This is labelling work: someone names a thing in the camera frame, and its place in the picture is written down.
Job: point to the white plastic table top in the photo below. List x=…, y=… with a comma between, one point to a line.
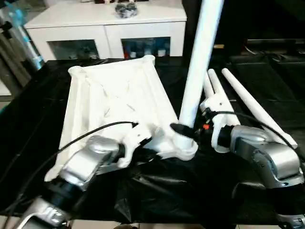
x=114, y=81

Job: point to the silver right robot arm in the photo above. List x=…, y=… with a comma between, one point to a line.
x=269, y=152

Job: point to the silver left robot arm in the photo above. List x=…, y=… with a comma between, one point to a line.
x=90, y=157

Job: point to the black glossy mat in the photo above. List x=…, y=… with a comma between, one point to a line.
x=166, y=190

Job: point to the small white jar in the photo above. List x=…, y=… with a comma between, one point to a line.
x=134, y=54
x=148, y=52
x=162, y=52

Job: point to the small yellow label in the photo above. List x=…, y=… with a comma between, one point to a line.
x=219, y=46

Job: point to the red bottle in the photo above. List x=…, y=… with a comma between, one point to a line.
x=126, y=51

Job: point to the long black bar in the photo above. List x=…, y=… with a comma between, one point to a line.
x=274, y=43

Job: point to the white sideboard cabinet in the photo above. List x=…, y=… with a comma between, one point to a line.
x=107, y=31

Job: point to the bag of black parts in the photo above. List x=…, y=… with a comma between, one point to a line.
x=126, y=10

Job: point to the white pole with blue ribbon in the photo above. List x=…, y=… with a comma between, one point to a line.
x=31, y=47

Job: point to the grey tripod stand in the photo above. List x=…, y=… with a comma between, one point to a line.
x=14, y=62

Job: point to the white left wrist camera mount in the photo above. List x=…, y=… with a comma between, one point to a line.
x=135, y=136

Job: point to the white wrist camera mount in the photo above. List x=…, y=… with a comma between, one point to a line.
x=221, y=105
x=135, y=136

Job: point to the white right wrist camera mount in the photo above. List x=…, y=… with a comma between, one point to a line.
x=221, y=105

